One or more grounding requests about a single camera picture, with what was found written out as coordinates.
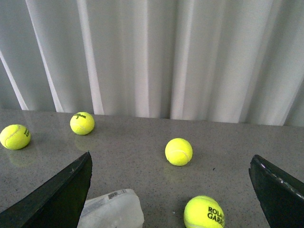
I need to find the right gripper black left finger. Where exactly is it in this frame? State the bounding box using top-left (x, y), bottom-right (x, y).
top-left (0, 152), bottom-right (92, 228)

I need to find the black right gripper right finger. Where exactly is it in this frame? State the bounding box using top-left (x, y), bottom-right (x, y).
top-left (248, 154), bottom-right (304, 228)

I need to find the Wilson tennis ball can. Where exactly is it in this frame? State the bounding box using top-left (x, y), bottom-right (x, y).
top-left (77, 189), bottom-right (144, 228)

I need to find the yellow tennis ball, seam showing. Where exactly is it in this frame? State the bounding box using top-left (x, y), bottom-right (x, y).
top-left (0, 124), bottom-right (31, 150)

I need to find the yellow tennis ball right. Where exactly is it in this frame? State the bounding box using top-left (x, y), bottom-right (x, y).
top-left (165, 138), bottom-right (193, 166)

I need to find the yellow Roland Garros ball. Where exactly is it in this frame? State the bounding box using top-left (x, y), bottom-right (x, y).
top-left (184, 196), bottom-right (225, 228)

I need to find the yellow Wilson 3 ball back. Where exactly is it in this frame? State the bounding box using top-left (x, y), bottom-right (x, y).
top-left (70, 112), bottom-right (95, 135)

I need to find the white pleated curtain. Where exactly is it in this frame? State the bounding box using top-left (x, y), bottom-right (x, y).
top-left (0, 0), bottom-right (304, 126)

